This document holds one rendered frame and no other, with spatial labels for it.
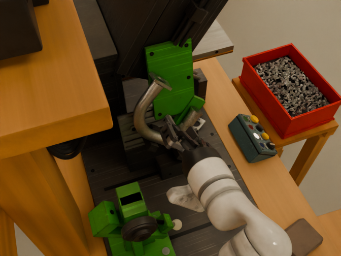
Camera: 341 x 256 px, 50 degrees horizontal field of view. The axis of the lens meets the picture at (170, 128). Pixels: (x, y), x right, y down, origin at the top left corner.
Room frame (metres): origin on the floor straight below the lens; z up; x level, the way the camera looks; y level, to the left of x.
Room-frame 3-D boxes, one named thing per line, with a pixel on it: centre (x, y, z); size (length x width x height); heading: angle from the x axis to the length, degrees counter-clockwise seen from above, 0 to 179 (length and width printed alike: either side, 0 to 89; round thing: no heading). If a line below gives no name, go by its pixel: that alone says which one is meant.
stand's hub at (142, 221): (0.27, 0.06, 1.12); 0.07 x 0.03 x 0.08; 110
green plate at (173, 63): (0.66, 0.01, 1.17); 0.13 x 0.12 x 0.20; 20
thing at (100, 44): (0.77, 0.26, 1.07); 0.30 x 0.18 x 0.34; 20
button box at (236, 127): (0.64, -0.25, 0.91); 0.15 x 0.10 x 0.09; 20
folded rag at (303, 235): (0.32, -0.33, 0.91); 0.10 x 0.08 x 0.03; 124
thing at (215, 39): (0.82, 0.03, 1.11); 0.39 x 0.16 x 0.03; 110
